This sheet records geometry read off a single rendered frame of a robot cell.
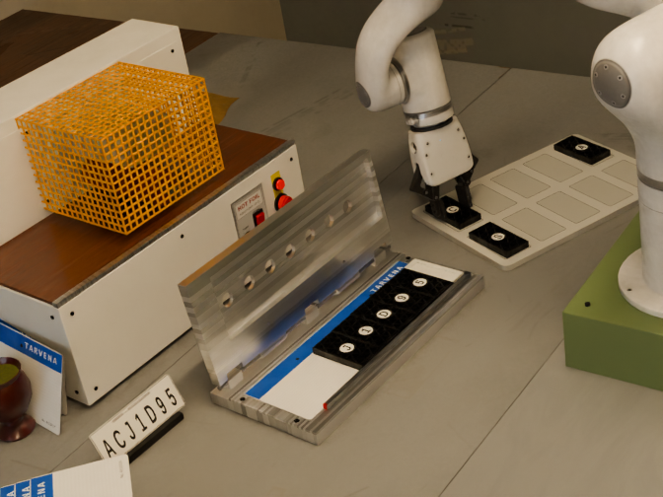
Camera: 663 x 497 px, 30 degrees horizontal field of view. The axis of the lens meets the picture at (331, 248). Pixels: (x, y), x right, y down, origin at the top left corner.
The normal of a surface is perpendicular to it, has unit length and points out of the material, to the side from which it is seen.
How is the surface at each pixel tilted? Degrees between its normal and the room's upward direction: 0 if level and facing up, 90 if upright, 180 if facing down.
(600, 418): 0
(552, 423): 0
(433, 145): 76
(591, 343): 90
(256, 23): 90
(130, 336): 90
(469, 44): 90
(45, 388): 69
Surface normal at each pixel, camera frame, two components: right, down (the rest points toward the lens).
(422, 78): 0.31, 0.28
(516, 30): -0.56, 0.50
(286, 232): 0.76, 0.11
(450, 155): 0.51, 0.18
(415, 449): -0.15, -0.84
